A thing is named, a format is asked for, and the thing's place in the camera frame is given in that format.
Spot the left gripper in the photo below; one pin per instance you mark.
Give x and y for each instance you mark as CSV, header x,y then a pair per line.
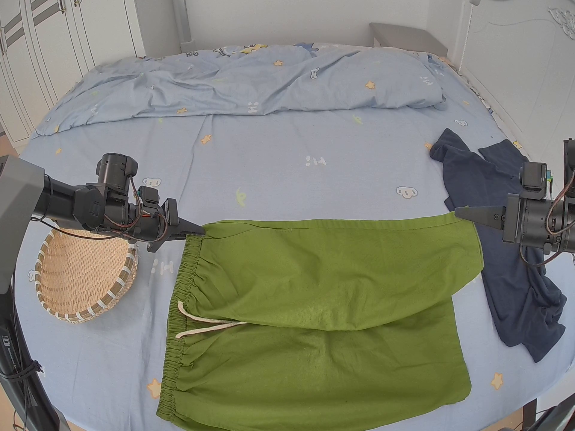
x,y
152,234

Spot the green shorts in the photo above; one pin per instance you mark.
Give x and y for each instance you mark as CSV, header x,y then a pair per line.
x,y
314,285

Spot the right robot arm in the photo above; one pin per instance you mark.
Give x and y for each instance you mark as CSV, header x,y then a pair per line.
x,y
570,236

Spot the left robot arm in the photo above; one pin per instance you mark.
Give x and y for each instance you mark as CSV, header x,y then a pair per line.
x,y
58,200

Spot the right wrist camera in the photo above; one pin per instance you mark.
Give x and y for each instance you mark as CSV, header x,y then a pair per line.
x,y
533,175

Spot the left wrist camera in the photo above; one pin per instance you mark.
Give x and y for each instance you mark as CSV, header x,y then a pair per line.
x,y
150,195

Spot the dark blue garment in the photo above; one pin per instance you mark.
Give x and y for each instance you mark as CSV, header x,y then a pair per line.
x,y
516,294

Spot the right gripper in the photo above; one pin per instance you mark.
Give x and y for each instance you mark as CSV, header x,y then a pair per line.
x,y
534,222

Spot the bed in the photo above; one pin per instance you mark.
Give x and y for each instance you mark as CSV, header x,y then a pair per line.
x,y
314,186

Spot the round woven basket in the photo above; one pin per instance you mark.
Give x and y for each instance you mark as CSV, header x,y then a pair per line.
x,y
76,276

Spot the grey bedside table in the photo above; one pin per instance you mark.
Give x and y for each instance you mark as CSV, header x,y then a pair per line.
x,y
404,36

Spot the white wardrobe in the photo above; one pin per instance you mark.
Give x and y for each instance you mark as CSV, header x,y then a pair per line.
x,y
45,38

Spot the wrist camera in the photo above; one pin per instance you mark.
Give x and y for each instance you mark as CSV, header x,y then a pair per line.
x,y
150,195
533,175

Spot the grey wall pipe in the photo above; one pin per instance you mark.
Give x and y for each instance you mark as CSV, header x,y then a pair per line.
x,y
180,7

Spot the pale blue quilt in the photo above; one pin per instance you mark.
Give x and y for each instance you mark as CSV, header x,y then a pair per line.
x,y
269,83

